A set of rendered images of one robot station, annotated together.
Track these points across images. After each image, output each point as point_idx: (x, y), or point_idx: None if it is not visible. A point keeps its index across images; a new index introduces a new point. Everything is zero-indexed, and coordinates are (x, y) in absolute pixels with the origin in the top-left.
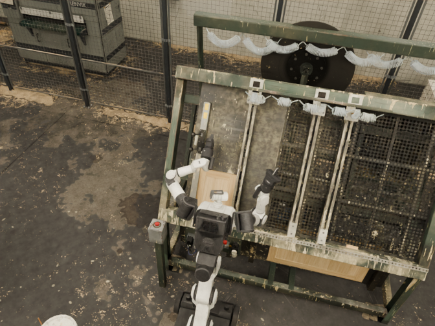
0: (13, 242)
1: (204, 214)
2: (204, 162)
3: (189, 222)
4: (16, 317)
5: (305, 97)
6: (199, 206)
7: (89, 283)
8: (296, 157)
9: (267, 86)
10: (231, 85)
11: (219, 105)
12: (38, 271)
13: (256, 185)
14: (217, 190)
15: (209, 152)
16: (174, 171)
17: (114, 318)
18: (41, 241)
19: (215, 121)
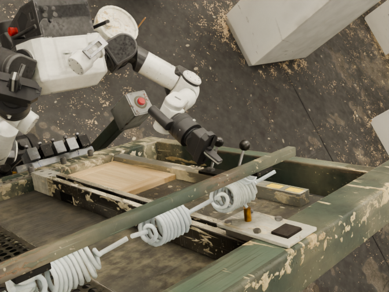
0: (249, 124)
1: (79, 14)
2: (171, 99)
3: (105, 151)
4: (168, 62)
5: (111, 219)
6: (117, 165)
7: (147, 124)
8: (0, 287)
9: (260, 250)
10: (320, 202)
11: (283, 214)
12: (199, 109)
13: (49, 219)
14: (97, 50)
15: (184, 121)
16: (192, 79)
17: (87, 103)
18: (233, 140)
19: (248, 204)
